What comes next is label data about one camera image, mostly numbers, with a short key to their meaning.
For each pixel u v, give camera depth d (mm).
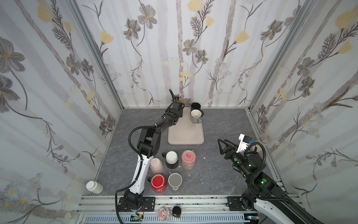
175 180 722
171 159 819
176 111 842
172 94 858
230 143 702
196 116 1039
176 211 627
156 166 787
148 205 734
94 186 725
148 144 624
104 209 734
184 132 1067
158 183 735
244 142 613
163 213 687
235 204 732
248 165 531
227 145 627
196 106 1112
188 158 799
